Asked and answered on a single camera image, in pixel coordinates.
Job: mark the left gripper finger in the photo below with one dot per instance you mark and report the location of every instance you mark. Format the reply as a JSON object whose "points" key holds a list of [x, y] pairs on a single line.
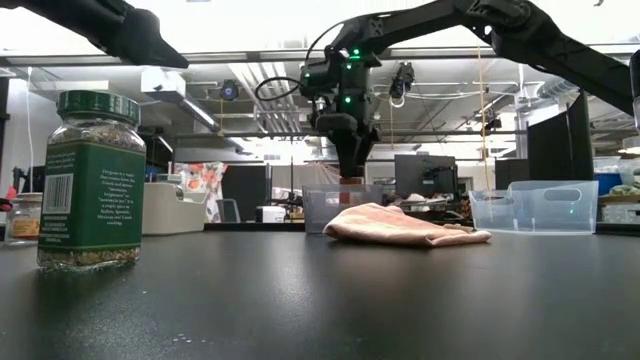
{"points": [[150, 45]]}

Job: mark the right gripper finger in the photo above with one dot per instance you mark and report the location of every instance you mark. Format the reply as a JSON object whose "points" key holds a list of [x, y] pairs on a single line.
{"points": [[354, 157]]}

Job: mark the green lid herb jar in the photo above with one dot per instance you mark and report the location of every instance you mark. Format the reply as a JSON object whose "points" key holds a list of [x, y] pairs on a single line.
{"points": [[92, 200]]}

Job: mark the small glass jar tan lid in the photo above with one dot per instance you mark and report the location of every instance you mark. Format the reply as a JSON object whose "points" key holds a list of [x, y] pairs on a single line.
{"points": [[22, 225]]}

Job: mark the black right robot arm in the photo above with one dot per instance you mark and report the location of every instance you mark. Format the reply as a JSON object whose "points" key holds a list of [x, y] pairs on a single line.
{"points": [[550, 45]]}

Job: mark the smoky grey clear bin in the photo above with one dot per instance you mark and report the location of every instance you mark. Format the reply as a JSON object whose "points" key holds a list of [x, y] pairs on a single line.
{"points": [[320, 212]]}

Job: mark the black computer monitor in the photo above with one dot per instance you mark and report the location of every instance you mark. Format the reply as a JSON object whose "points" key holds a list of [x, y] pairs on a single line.
{"points": [[425, 175]]}

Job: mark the pink folded cloth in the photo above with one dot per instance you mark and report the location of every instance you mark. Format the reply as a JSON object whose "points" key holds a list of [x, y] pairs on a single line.
{"points": [[400, 225]]}

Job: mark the small white box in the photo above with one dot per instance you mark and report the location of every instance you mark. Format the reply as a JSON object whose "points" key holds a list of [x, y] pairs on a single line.
{"points": [[270, 214]]}

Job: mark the wide black panel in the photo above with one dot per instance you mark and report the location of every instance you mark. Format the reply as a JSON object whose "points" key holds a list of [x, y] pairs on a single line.
{"points": [[245, 187]]}

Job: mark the black table mat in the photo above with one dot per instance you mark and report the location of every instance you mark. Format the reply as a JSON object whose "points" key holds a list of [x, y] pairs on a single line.
{"points": [[320, 300]]}

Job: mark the floral cloth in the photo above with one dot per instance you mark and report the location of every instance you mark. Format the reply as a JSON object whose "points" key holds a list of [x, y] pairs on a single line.
{"points": [[202, 182]]}

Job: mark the white plastic bin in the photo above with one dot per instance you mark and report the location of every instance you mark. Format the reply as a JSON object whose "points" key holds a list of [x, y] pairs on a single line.
{"points": [[165, 215]]}

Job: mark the clear plastic bin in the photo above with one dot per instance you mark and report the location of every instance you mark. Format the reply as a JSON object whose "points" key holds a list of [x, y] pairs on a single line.
{"points": [[540, 217]]}

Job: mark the tall black panel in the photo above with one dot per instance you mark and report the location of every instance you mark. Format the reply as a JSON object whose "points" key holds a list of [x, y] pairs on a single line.
{"points": [[560, 140]]}

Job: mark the blue storage bin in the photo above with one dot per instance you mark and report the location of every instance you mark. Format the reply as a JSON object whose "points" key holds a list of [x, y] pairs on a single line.
{"points": [[607, 184]]}

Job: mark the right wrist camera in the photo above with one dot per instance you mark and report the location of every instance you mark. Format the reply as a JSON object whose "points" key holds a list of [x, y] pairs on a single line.
{"points": [[320, 80]]}

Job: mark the hanging black camera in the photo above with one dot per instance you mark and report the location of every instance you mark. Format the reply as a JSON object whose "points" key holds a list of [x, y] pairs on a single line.
{"points": [[402, 80]]}

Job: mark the round black camera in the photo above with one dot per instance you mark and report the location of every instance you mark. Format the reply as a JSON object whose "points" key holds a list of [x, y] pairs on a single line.
{"points": [[229, 90]]}

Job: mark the black aluminium table frame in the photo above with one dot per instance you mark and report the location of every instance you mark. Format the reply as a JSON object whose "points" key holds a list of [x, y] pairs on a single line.
{"points": [[250, 227]]}

